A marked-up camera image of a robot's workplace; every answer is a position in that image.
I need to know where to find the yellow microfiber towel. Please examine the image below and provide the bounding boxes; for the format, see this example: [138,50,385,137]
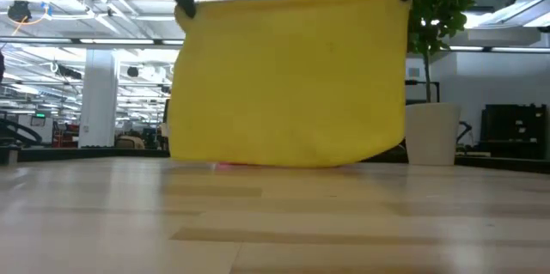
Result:
[168,0,413,168]

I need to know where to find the green leafy plant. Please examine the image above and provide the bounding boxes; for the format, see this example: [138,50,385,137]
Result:
[384,0,480,103]

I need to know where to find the white building column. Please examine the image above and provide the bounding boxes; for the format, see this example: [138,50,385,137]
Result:
[78,48,119,149]

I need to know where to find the black ceiling-mounted device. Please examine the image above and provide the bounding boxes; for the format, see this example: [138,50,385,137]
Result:
[7,1,33,24]

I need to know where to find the black equipment rack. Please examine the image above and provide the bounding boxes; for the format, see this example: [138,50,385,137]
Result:
[475,102,549,160]

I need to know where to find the red tool cabinet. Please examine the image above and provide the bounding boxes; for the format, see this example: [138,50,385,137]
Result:
[51,123,81,149]

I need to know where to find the black curved bar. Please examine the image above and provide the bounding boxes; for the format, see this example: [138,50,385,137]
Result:
[0,117,44,147]

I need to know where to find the black metal stand frame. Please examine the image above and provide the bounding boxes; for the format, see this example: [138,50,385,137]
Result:
[406,79,440,103]

